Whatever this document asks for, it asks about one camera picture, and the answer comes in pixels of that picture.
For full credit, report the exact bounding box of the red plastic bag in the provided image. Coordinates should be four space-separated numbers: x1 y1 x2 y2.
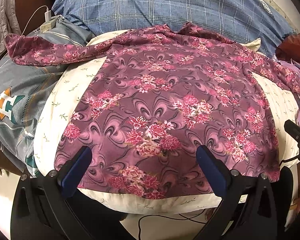
275 34 300 63

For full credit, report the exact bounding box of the cream leaf-print pillow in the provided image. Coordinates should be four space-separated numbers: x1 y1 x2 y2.
33 29 300 215

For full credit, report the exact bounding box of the white charger cable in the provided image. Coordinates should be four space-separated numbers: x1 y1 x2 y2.
21 5 49 36

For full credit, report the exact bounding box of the grey hanging cloth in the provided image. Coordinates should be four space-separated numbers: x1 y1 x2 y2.
0 0 21 55

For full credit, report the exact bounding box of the wooden headboard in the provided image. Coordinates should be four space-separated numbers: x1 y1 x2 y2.
15 0 55 35

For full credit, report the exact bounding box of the grey logo pillow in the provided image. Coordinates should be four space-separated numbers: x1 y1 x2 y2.
0 16 95 177

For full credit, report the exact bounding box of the beige power strip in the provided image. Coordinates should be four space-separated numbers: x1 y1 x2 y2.
39 15 61 33

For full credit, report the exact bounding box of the blue plaid duvet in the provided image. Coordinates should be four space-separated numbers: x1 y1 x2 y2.
52 0 294 57

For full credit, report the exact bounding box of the maroon floral shirt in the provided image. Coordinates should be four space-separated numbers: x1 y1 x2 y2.
5 22 300 200

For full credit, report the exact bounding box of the white phone charger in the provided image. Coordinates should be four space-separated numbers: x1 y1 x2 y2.
44 9 52 23

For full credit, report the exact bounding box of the black cable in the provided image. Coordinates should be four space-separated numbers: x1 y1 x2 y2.
137 208 207 240

